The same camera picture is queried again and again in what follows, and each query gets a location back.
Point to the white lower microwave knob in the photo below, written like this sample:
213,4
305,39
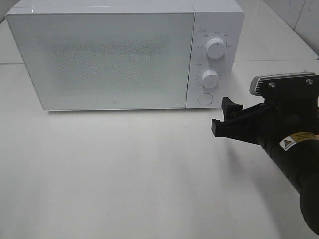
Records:
210,79

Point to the white round door button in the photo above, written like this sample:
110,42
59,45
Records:
205,99

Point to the white microwave knob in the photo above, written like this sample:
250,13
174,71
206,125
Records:
210,79
215,47

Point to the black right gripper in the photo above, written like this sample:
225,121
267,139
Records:
294,107

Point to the white microwave oven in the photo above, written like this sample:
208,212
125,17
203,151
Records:
211,17

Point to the white microwave door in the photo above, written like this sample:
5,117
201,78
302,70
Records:
106,61

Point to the white upper microwave knob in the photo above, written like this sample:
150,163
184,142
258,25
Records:
215,47

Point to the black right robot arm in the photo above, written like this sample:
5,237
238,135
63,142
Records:
299,163

